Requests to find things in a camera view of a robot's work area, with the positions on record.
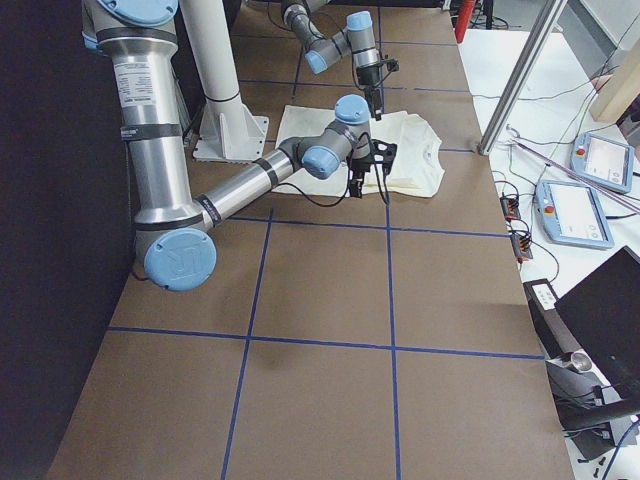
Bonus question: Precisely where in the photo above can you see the red fire extinguisher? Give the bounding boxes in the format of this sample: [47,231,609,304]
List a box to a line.
[454,0,476,44]

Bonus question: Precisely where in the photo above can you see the near blue teach pendant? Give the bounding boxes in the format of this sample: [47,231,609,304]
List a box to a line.
[534,180,615,250]

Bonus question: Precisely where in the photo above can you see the black box with white label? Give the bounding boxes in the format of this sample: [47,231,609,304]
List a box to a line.
[523,279,581,358]

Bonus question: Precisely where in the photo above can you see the aluminium frame post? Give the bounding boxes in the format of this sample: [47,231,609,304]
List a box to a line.
[477,0,568,156]

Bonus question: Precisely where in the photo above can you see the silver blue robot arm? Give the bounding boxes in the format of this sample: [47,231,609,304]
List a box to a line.
[82,1,374,291]
[280,1,399,121]

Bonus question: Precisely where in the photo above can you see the black monitor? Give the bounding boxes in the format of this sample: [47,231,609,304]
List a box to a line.
[556,246,640,398]

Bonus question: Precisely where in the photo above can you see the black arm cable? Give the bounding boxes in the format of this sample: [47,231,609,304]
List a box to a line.
[272,130,392,207]

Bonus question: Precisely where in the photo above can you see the far blue teach pendant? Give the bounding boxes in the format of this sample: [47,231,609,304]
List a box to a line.
[570,133,635,194]

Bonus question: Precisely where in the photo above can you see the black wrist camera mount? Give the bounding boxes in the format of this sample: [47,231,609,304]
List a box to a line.
[381,58,399,73]
[370,139,398,176]

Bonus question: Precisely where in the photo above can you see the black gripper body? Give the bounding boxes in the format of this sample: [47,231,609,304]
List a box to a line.
[356,64,381,99]
[348,141,373,184]

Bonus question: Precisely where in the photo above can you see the orange black connector box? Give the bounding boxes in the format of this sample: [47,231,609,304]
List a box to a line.
[500,196,521,222]
[510,230,533,263]

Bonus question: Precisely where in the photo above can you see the blue teach pendant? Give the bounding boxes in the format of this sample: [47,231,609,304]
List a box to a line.
[570,133,635,194]
[534,180,615,250]

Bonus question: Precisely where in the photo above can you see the cream long-sleeve cat shirt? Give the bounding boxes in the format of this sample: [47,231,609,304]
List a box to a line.
[276,105,444,198]

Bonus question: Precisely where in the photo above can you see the wooden beam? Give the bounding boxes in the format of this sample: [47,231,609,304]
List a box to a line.
[590,41,639,124]

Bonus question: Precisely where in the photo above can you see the far orange black connector box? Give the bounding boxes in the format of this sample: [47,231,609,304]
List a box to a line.
[500,196,521,222]

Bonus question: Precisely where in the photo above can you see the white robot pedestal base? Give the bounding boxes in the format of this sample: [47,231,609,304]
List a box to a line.
[180,0,269,162]

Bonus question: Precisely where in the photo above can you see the near orange black connector box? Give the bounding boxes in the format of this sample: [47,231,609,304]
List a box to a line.
[510,230,533,263]

